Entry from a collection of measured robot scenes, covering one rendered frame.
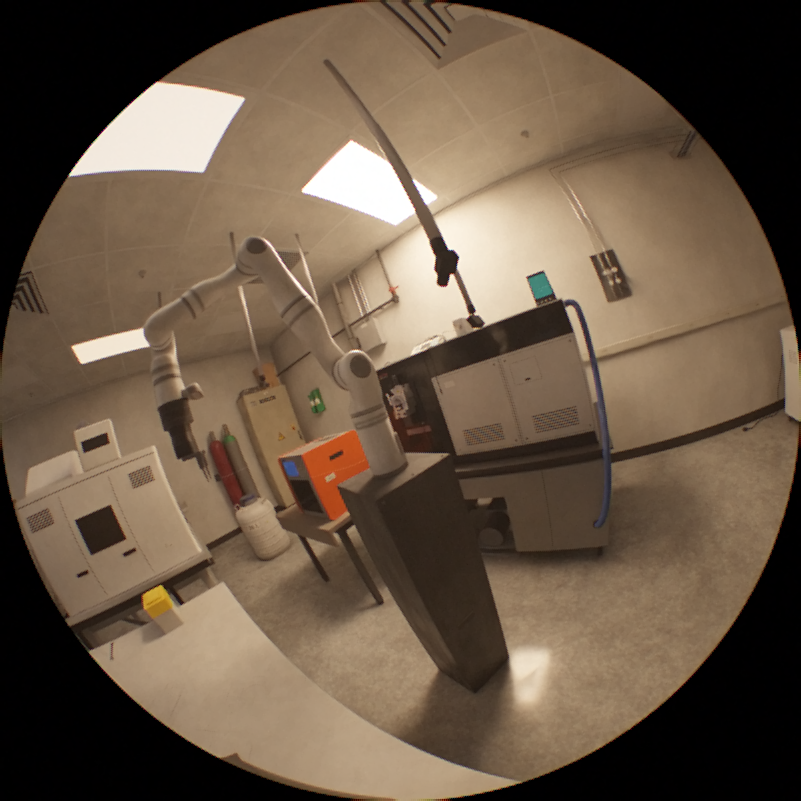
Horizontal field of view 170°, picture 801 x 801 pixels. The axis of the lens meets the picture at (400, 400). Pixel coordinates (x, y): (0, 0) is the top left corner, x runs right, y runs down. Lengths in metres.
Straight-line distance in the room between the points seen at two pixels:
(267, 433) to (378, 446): 3.74
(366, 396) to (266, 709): 0.71
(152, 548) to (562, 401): 1.98
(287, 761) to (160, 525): 1.10
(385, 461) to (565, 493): 1.03
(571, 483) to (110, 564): 2.15
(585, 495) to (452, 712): 1.19
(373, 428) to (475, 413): 0.87
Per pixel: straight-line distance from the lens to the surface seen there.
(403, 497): 0.62
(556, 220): 2.61
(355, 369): 0.66
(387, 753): 0.46
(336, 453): 1.61
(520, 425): 1.40
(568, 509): 1.53
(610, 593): 1.64
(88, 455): 1.42
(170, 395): 0.62
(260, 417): 4.34
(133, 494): 1.38
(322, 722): 0.52
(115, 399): 4.56
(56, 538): 1.53
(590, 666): 1.43
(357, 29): 1.57
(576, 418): 1.37
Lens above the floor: 1.32
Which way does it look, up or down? 4 degrees down
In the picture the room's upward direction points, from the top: 20 degrees counter-clockwise
